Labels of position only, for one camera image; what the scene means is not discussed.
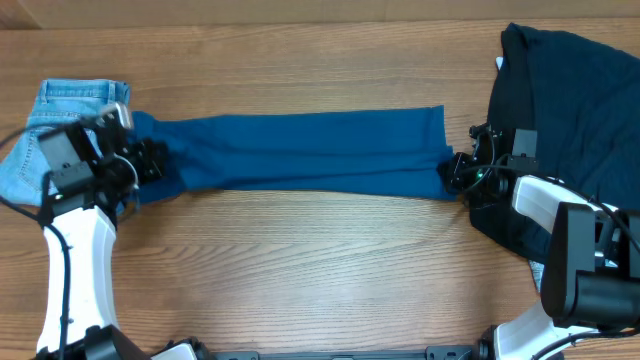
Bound blue polo shirt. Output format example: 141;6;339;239
132;106;453;203

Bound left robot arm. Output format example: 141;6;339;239
36;115;166;359

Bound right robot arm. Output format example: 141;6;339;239
438;124;639;359

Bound light grey denim garment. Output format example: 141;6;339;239
529;261;544;292

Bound folded light blue jeans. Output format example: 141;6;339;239
1;79;130;206

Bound dark navy shirt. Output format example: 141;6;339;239
468;22;640;264

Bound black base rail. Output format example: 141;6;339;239
206;341;495;360

